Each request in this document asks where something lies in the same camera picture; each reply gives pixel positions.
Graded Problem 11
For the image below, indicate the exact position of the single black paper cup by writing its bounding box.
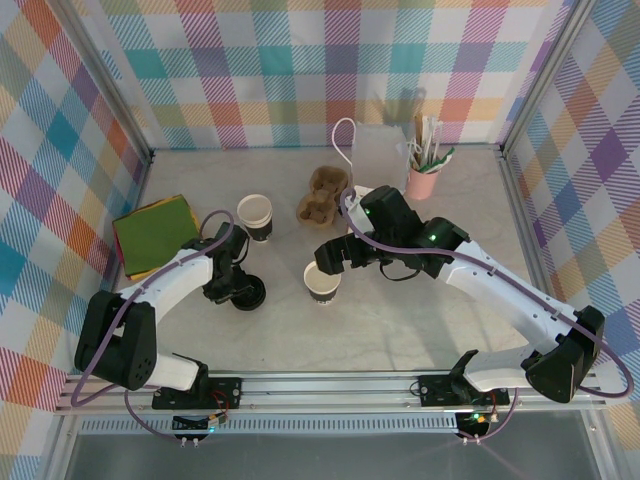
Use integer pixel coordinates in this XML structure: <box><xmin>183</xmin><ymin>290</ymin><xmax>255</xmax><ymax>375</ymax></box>
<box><xmin>303</xmin><ymin>260</ymin><xmax>343</xmax><ymax>306</ymax></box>

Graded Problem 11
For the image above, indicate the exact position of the small controller board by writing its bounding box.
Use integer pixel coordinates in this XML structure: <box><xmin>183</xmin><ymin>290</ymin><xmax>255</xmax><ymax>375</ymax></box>
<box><xmin>455</xmin><ymin>410</ymin><xmax>494</xmax><ymax>437</ymax></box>
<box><xmin>172</xmin><ymin>412</ymin><xmax>229</xmax><ymax>435</ymax></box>

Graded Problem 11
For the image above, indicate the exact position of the wooden stir stick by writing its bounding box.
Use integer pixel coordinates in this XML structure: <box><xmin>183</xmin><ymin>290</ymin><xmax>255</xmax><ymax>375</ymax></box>
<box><xmin>413</xmin><ymin>113</ymin><xmax>425</xmax><ymax>169</ymax></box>

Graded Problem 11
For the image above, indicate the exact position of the paper coffee cup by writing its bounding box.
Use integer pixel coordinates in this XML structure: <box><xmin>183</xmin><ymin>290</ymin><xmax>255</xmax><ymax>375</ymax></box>
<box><xmin>236</xmin><ymin>193</ymin><xmax>274</xmax><ymax>244</ymax></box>

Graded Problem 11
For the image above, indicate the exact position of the grey slotted cable duct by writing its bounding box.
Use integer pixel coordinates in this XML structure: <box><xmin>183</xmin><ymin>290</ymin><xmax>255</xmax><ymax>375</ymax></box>
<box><xmin>78</xmin><ymin>417</ymin><xmax>464</xmax><ymax>435</ymax></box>

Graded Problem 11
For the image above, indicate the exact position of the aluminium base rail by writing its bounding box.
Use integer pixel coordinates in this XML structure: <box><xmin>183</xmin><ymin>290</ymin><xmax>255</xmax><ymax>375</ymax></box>
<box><xmin>53</xmin><ymin>368</ymin><xmax>609</xmax><ymax>417</ymax></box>

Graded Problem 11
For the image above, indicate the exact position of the pink straw holder cup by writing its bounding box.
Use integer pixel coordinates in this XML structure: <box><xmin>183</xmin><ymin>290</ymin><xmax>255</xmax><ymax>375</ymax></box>
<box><xmin>404</xmin><ymin>163</ymin><xmax>444</xmax><ymax>200</ymax></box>

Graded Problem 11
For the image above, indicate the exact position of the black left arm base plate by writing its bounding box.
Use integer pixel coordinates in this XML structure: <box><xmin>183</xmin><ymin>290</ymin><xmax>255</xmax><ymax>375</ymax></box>
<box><xmin>151</xmin><ymin>376</ymin><xmax>245</xmax><ymax>411</ymax></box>

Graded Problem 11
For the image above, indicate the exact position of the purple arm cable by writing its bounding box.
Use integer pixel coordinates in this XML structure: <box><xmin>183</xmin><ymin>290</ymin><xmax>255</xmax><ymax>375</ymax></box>
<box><xmin>339</xmin><ymin>187</ymin><xmax>634</xmax><ymax>445</ymax></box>
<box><xmin>73</xmin><ymin>209</ymin><xmax>236</xmax><ymax>445</ymax></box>

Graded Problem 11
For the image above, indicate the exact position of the aluminium frame post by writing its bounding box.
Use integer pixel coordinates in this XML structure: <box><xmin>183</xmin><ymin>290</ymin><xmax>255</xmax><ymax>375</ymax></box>
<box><xmin>58</xmin><ymin>0</ymin><xmax>155</xmax><ymax>166</ymax></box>
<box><xmin>499</xmin><ymin>0</ymin><xmax>599</xmax><ymax>156</ymax></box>

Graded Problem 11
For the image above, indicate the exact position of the aluminium side rail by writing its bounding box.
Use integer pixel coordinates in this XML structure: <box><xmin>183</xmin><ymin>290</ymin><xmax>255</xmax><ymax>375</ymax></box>
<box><xmin>499</xmin><ymin>147</ymin><xmax>571</xmax><ymax>371</ymax></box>

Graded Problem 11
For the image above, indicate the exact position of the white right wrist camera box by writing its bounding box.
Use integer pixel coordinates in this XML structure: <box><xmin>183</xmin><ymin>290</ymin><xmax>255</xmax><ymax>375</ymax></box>
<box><xmin>347</xmin><ymin>184</ymin><xmax>375</xmax><ymax>230</ymax></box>

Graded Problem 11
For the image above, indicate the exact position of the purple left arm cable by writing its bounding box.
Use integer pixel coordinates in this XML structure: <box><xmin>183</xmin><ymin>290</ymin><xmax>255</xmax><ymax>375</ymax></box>
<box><xmin>73</xmin><ymin>209</ymin><xmax>236</xmax><ymax>445</ymax></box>

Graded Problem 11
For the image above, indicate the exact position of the cartoon animal print paper bag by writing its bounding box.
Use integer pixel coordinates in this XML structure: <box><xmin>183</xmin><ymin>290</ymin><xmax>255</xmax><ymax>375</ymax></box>
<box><xmin>332</xmin><ymin>118</ymin><xmax>422</xmax><ymax>201</ymax></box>

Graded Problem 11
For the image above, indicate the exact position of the stack of coloured napkins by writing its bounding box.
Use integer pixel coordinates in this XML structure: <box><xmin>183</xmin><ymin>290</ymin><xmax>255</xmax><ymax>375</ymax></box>
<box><xmin>113</xmin><ymin>194</ymin><xmax>204</xmax><ymax>281</ymax></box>

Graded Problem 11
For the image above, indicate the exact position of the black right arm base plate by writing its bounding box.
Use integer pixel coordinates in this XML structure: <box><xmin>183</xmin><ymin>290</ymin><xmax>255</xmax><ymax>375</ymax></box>
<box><xmin>417</xmin><ymin>372</ymin><xmax>511</xmax><ymax>407</ymax></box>

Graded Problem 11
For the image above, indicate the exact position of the green paper napkin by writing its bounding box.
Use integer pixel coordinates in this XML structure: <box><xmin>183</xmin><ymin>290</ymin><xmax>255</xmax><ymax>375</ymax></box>
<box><xmin>112</xmin><ymin>196</ymin><xmax>202</xmax><ymax>279</ymax></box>

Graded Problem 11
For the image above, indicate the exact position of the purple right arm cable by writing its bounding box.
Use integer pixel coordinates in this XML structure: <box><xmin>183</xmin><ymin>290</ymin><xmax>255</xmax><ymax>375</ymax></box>
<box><xmin>339</xmin><ymin>187</ymin><xmax>634</xmax><ymax>445</ymax></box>

